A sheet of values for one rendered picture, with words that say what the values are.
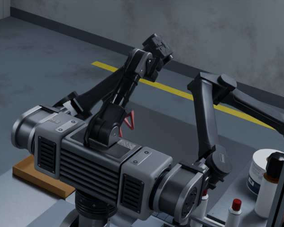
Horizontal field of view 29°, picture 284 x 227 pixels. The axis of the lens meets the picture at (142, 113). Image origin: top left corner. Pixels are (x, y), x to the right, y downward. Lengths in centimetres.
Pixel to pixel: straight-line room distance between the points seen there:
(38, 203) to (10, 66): 328
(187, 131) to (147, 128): 22
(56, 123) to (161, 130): 146
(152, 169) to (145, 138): 147
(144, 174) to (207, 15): 409
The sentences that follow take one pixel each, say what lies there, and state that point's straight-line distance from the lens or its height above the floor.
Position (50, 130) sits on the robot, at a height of 153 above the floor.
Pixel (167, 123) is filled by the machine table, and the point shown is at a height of 83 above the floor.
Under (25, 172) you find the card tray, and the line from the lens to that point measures 257.
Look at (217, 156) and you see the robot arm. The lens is 165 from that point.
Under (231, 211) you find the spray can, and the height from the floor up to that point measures 104.
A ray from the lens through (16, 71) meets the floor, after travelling 552.
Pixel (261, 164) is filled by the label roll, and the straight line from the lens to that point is 256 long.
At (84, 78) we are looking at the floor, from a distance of 544.
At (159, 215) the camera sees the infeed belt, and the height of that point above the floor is 88.
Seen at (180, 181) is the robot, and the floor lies 150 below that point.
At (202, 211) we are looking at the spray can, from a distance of 227.
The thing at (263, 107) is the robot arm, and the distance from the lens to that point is 204.
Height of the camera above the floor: 236
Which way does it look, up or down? 29 degrees down
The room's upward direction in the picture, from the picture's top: 7 degrees clockwise
